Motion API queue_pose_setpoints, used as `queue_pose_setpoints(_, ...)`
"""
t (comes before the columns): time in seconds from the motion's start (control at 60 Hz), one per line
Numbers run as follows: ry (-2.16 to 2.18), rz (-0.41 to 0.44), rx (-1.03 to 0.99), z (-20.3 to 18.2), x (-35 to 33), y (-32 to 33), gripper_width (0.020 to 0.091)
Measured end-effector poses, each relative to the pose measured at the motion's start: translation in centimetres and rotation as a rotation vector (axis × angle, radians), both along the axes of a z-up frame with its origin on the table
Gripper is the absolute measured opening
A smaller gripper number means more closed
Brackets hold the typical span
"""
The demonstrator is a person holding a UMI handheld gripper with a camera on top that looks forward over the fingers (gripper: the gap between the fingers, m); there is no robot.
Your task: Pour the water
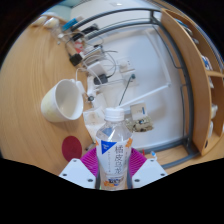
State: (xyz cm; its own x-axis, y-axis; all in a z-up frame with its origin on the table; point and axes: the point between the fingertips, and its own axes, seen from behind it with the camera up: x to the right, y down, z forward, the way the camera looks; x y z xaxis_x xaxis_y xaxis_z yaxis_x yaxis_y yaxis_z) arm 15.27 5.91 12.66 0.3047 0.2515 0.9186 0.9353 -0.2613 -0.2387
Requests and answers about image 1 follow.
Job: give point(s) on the white power adapter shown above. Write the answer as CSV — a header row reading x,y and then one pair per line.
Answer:
x,y
96,69

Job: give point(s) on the wooden shelf unit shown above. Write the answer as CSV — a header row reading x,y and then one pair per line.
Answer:
x,y
190,83

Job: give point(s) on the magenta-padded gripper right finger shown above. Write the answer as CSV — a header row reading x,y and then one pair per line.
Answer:
x,y
148,172

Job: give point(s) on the white mug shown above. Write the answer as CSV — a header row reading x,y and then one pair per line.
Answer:
x,y
53,103

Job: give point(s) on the small black box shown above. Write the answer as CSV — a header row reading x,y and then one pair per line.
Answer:
x,y
75,59

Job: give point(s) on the white wall outlet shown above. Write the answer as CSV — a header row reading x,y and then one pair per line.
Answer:
x,y
124,65
130,78

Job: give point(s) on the flat round red coaster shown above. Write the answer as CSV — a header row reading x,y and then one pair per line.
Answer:
x,y
71,148

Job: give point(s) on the grey metal frame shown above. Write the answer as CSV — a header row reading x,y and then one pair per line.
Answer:
x,y
186,100

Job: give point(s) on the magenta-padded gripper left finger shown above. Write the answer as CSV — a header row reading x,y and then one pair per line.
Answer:
x,y
76,172

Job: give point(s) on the small white round object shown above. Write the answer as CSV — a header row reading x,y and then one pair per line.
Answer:
x,y
52,22
38,21

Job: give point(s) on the clear plastic drink bottle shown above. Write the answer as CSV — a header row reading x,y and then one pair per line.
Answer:
x,y
113,150

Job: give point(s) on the small blue bottle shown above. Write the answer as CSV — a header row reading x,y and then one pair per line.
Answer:
x,y
71,24

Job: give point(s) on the black plug adapter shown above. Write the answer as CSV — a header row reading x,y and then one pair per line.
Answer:
x,y
100,79

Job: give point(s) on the white wall card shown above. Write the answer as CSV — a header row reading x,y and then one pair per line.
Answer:
x,y
138,110

